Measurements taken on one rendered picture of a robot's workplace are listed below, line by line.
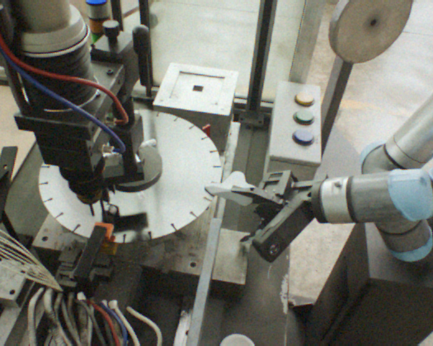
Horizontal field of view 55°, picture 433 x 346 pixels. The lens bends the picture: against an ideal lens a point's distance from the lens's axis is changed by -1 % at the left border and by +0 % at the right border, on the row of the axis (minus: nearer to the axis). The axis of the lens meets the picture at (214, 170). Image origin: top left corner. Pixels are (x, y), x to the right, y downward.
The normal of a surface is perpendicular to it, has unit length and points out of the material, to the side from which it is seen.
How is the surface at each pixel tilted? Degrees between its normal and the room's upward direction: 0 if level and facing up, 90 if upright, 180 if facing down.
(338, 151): 0
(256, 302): 0
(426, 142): 82
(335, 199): 50
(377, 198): 55
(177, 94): 0
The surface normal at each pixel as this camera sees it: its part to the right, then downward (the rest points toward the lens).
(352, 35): 0.36, 0.65
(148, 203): 0.05, -0.68
